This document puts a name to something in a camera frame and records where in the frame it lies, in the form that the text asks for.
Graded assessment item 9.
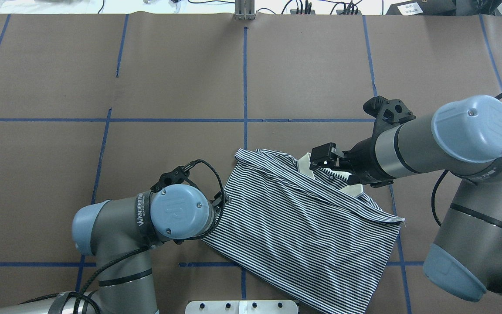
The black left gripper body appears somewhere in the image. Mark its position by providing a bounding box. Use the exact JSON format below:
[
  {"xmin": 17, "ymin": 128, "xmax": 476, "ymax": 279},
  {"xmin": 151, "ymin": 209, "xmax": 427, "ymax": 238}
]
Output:
[{"xmin": 210, "ymin": 199, "xmax": 224, "ymax": 230}]

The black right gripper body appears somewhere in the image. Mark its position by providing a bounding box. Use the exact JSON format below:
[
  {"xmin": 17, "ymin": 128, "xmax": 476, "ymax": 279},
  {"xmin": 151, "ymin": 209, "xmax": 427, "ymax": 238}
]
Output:
[{"xmin": 343, "ymin": 139, "xmax": 393, "ymax": 188}]

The navy white striped polo shirt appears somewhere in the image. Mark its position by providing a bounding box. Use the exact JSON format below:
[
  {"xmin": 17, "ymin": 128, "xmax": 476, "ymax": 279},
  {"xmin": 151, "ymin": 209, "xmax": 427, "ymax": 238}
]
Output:
[{"xmin": 204, "ymin": 149, "xmax": 404, "ymax": 314}]

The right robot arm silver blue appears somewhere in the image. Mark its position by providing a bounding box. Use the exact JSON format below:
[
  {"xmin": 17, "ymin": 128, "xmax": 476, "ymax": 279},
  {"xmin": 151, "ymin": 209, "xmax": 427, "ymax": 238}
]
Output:
[{"xmin": 309, "ymin": 95, "xmax": 502, "ymax": 302}]

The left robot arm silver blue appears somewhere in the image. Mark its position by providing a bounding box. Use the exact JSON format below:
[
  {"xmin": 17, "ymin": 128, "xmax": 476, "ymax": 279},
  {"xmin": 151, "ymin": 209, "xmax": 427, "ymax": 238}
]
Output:
[{"xmin": 0, "ymin": 184, "xmax": 229, "ymax": 314}]

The black power strip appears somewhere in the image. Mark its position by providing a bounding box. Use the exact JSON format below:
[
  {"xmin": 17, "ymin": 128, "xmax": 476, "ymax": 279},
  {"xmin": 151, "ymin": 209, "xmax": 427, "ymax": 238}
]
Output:
[{"xmin": 286, "ymin": 0, "xmax": 315, "ymax": 15}]

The black box with label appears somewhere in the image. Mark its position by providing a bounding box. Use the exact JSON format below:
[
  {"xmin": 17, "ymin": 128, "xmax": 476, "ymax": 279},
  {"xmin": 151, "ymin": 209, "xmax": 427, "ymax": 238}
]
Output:
[{"xmin": 385, "ymin": 0, "xmax": 456, "ymax": 16}]

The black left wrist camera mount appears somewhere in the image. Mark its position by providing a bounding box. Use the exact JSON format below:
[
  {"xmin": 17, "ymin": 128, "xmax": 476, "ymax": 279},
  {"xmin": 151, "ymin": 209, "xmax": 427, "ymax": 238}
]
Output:
[{"xmin": 150, "ymin": 164, "xmax": 199, "ymax": 193}]

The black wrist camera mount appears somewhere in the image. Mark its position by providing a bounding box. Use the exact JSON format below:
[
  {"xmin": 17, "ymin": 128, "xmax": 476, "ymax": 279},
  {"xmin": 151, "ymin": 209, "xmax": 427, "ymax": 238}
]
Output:
[
  {"xmin": 150, "ymin": 164, "xmax": 199, "ymax": 193},
  {"xmin": 363, "ymin": 96, "xmax": 416, "ymax": 139}
]

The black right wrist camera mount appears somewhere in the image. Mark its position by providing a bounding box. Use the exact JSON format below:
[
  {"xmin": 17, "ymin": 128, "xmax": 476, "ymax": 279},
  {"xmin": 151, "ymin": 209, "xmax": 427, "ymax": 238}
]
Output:
[{"xmin": 363, "ymin": 96, "xmax": 416, "ymax": 139}]

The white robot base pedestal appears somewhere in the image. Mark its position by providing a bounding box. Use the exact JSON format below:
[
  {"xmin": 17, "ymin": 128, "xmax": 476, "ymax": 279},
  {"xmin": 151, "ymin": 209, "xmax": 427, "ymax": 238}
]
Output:
[{"xmin": 185, "ymin": 300, "xmax": 300, "ymax": 314}]

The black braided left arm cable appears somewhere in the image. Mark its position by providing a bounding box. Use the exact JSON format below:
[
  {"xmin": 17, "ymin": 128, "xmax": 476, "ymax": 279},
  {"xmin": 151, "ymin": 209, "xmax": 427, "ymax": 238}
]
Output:
[{"xmin": 16, "ymin": 159, "xmax": 226, "ymax": 314}]

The aluminium frame post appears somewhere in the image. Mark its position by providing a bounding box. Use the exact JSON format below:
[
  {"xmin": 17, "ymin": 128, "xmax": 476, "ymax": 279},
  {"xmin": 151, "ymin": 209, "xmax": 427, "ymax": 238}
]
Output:
[{"xmin": 234, "ymin": 0, "xmax": 256, "ymax": 20}]

